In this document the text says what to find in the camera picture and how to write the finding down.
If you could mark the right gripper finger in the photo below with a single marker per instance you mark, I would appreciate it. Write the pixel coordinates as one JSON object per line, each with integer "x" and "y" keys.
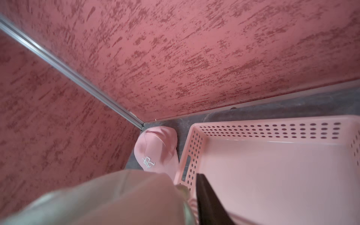
{"x": 210, "y": 209}

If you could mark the cream white baseball cap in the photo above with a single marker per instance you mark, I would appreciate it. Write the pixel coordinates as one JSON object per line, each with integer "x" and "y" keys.
{"x": 128, "y": 197}

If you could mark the pink baseball cap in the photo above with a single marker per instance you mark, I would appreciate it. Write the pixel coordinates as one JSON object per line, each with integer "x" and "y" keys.
{"x": 156, "y": 150}

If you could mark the pink plastic basket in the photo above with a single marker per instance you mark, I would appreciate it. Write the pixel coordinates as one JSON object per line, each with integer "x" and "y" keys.
{"x": 297, "y": 171}

